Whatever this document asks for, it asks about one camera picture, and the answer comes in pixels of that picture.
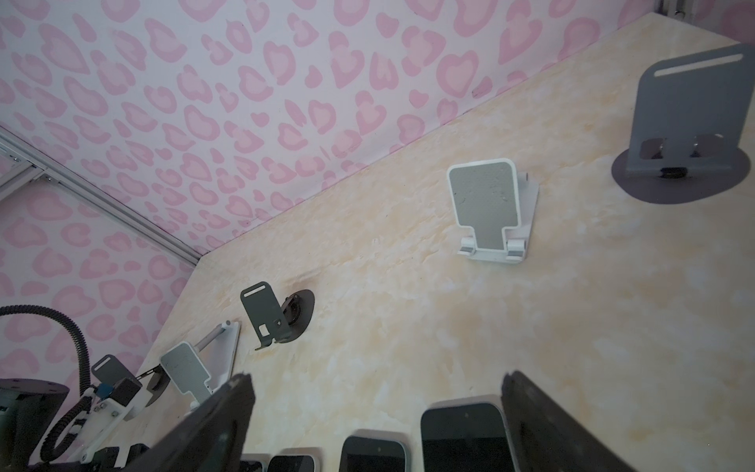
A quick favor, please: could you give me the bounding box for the white triangular phone stand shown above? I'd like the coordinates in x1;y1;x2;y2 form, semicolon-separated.
446;159;540;265

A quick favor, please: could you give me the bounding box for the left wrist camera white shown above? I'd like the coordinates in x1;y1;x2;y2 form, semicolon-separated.
69;379;151;463

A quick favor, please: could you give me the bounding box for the black phone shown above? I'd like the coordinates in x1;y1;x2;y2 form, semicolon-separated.
420;399;515;471
238;454;267;472
267;448;322;472
339;429;411;472

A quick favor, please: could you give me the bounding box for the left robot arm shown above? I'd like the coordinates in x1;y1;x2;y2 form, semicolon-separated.
1;379;149;471

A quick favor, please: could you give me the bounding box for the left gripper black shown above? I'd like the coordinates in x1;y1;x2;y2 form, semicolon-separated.
82;444;149;472

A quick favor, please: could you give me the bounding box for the far left grey stand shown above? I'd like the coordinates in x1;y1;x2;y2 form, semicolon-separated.
90;354;170;407

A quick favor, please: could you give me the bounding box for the grey phone stand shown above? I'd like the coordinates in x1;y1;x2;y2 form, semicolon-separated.
611;43;754;205

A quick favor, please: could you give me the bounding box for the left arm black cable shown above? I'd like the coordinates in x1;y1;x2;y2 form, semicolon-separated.
0;304;94;464

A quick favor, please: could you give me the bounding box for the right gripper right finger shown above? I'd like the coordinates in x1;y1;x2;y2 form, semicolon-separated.
501;371;633;471

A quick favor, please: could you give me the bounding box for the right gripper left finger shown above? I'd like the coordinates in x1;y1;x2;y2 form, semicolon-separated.
125;374;256;472

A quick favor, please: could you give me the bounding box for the centre back grey stand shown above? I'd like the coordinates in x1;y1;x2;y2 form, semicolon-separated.
240;281;316;350

